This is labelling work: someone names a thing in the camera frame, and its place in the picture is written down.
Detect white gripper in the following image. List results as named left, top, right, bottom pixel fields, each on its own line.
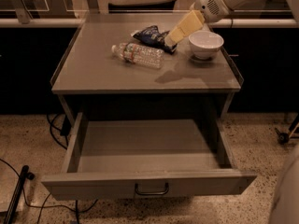
left=164, top=0, right=229, bottom=47

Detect clear plastic water bottle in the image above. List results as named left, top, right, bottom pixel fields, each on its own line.
left=111, top=43, right=164, bottom=69

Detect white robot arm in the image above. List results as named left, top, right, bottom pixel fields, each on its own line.
left=164, top=0, right=299, bottom=47

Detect open grey top drawer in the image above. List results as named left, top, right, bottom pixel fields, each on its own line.
left=42, top=114, right=257, bottom=200

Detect white ceramic bowl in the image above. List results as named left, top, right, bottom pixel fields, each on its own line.
left=189, top=30, right=224, bottom=60

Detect black chair back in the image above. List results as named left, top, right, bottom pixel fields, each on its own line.
left=108, top=0, right=177, bottom=13

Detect blue crumpled chip bag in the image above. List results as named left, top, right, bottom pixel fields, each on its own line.
left=131, top=25, right=177, bottom=54

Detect grey metal cabinet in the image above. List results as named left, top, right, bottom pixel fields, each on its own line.
left=50, top=12, right=245, bottom=128

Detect black stand leg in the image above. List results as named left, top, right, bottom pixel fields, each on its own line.
left=4, top=165, right=35, bottom=224

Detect white horizontal rail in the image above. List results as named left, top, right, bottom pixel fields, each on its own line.
left=0, top=19, right=299, bottom=28

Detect metal drawer handle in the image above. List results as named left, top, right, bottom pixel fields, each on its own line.
left=135, top=182, right=169, bottom=196

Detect black floor cables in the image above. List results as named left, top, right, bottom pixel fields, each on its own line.
left=0, top=112, right=99, bottom=224

